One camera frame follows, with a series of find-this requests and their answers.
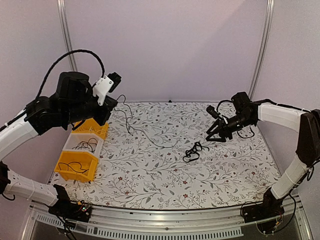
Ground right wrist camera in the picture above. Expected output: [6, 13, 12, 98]
[206, 105, 228, 124]

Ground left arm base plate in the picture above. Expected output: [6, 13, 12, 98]
[48, 201, 93, 223]

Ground floral patterned table mat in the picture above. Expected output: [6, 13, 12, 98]
[51, 102, 280, 210]

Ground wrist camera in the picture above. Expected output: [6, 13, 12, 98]
[92, 72, 122, 106]
[206, 105, 228, 124]

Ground left aluminium frame post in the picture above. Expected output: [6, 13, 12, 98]
[56, 0, 78, 71]

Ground yellow plastic bin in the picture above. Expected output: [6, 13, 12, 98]
[71, 118, 109, 140]
[54, 151, 99, 183]

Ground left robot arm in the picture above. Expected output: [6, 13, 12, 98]
[0, 49, 122, 217]

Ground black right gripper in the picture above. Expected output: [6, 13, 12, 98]
[206, 113, 255, 143]

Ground black ribbon cable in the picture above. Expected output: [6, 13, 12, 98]
[182, 141, 210, 163]

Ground yellow plastic bin far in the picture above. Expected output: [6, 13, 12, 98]
[71, 118, 109, 140]

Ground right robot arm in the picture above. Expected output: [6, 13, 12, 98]
[206, 91, 320, 218]

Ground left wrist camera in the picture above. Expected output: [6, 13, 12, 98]
[92, 72, 122, 106]

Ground yellow plastic bin near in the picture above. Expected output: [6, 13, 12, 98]
[54, 151, 99, 183]

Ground translucent white plastic bin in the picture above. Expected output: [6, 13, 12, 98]
[62, 133, 104, 158]

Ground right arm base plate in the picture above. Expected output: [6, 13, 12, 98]
[240, 201, 285, 223]

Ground right aluminium frame post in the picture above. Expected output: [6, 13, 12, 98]
[248, 0, 275, 100]

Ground aluminium front rail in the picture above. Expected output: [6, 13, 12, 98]
[21, 194, 313, 240]

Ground aluminium frame post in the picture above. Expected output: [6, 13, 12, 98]
[56, 0, 78, 71]
[248, 0, 275, 100]

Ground thin white cable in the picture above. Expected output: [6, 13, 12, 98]
[78, 124, 107, 136]

